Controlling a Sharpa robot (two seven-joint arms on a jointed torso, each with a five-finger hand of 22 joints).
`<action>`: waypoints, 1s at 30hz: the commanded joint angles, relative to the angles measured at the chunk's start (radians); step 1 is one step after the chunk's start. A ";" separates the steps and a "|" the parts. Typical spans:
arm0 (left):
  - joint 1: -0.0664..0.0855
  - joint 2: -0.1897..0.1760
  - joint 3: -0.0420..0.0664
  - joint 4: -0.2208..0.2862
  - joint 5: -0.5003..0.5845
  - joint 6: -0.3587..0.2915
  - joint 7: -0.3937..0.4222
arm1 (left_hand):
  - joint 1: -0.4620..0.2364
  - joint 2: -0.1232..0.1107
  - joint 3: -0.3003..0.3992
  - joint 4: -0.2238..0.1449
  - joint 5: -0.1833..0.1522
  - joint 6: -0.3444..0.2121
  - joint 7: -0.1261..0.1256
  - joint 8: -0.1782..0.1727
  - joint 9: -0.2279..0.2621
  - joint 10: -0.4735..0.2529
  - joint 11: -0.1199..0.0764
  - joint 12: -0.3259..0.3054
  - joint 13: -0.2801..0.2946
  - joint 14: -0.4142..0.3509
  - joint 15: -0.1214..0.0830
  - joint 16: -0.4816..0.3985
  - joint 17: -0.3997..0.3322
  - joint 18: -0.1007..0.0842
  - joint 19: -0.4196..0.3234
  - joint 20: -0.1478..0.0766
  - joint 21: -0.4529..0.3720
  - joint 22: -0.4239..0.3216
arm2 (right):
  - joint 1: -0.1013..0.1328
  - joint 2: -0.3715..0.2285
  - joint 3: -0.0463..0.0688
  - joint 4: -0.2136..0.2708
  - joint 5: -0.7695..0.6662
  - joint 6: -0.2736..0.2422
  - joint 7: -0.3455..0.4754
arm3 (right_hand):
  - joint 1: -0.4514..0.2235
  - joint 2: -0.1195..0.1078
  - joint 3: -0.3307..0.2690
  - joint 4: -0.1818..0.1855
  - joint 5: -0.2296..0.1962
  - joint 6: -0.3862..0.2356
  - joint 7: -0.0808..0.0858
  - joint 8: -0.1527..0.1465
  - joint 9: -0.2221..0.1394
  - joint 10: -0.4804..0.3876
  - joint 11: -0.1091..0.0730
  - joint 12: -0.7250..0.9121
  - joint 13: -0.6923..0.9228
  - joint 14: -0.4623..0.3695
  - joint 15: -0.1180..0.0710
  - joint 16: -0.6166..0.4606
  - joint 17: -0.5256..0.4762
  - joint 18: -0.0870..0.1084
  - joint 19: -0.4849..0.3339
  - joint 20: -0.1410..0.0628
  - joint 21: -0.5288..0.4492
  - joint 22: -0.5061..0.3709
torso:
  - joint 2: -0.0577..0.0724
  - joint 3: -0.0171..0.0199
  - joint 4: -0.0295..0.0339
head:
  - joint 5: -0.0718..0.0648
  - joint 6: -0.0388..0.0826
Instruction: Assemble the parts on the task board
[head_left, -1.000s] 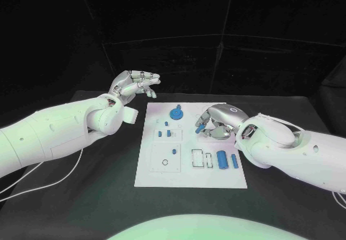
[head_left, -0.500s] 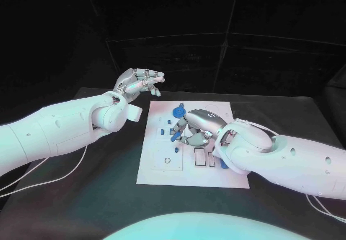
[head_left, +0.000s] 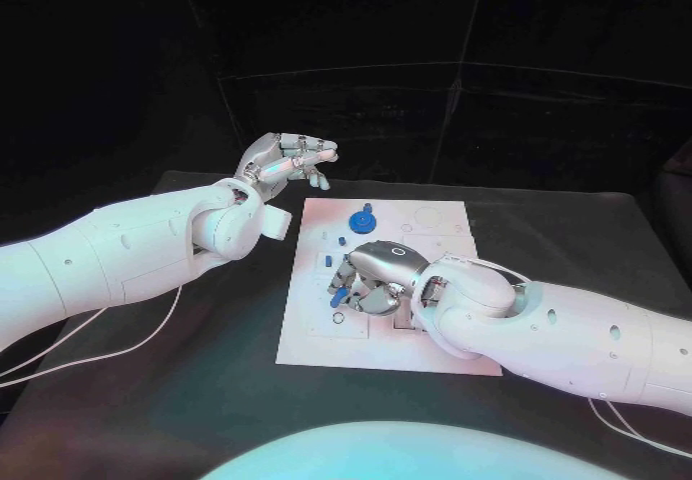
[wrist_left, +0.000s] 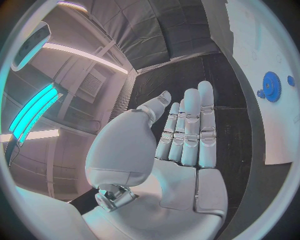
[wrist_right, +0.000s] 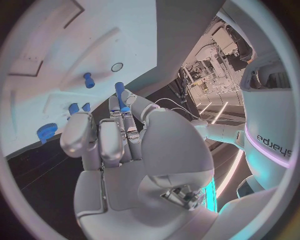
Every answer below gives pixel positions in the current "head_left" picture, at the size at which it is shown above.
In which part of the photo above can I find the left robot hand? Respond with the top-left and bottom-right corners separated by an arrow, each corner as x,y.
234,132 -> 341,201

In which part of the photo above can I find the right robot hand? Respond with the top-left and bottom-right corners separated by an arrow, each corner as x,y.
325,240 -> 433,317

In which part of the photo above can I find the white task board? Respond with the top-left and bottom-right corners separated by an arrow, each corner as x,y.
274,198 -> 505,377

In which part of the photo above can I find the blue gear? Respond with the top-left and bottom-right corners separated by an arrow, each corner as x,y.
348,210 -> 381,235

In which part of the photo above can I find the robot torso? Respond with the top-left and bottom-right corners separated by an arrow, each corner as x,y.
198,420 -> 632,480

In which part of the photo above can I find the white cable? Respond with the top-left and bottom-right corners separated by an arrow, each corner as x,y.
0,305 -> 110,377
0,284 -> 185,388
587,397 -> 692,459
603,400 -> 692,453

